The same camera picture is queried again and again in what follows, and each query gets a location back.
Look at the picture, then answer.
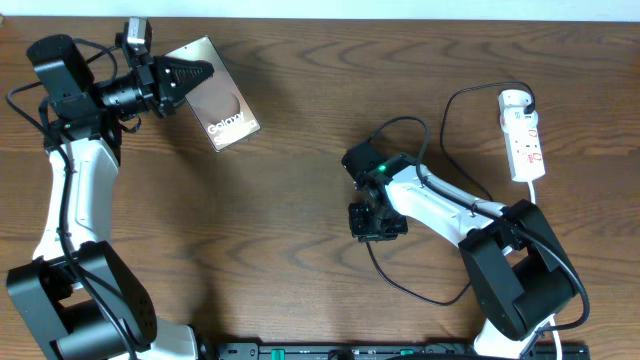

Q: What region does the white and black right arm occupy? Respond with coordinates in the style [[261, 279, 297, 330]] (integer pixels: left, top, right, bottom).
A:
[[341, 141, 585, 359]]

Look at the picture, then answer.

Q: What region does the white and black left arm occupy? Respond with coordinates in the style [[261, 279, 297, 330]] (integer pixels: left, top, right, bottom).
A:
[[6, 34, 217, 359]]

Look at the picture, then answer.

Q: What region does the rose gold Galaxy smartphone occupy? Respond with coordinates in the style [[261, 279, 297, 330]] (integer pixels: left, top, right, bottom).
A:
[[168, 36, 261, 152]]

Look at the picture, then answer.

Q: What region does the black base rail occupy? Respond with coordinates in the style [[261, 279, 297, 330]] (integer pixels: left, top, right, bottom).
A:
[[197, 339, 591, 360]]

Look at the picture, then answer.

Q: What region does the white power strip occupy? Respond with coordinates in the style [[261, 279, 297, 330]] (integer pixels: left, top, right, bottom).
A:
[[498, 89, 545, 183]]

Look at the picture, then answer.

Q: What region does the white charger plug adapter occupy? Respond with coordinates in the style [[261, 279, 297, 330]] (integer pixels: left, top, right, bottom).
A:
[[500, 106, 538, 133]]

